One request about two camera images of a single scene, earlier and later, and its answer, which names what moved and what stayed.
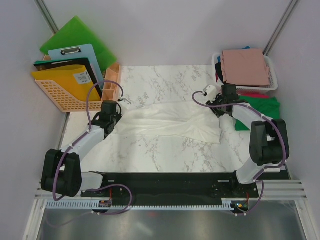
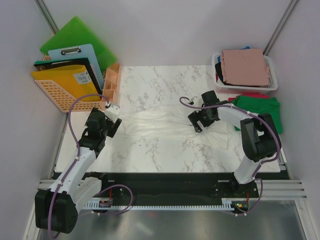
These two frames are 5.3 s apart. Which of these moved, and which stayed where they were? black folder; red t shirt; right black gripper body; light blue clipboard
Moved: right black gripper body
Stayed: black folder; light blue clipboard; red t shirt
